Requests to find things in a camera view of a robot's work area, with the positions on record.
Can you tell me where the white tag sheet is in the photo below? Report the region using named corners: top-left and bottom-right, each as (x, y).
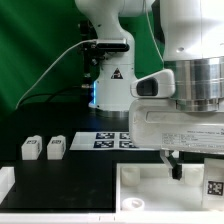
top-left (69, 131), bottom-right (141, 152)

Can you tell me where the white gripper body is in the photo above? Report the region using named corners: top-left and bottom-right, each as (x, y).
top-left (129, 99), bottom-right (224, 154)

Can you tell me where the white front edge strip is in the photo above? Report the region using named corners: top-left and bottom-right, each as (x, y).
top-left (0, 212), bottom-right (224, 224)

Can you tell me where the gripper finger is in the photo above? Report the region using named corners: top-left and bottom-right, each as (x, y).
top-left (160, 149), bottom-right (182, 180)

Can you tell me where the white left obstacle block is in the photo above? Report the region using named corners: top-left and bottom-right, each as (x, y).
top-left (0, 167), bottom-right (15, 204)

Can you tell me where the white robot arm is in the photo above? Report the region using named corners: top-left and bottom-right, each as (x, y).
top-left (75, 0), bottom-right (224, 164)

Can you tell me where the white camera cable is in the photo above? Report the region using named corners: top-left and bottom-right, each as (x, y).
top-left (14, 39), bottom-right (98, 110)

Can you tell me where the white square tabletop part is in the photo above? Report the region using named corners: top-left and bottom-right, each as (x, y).
top-left (116, 163), bottom-right (213, 213)

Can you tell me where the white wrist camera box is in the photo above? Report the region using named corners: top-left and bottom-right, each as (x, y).
top-left (130, 69), bottom-right (175, 99)

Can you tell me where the black rear camera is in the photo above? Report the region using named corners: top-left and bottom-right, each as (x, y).
top-left (91, 39), bottom-right (129, 52)

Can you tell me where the black cable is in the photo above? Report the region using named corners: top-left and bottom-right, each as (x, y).
top-left (16, 85), bottom-right (84, 109)

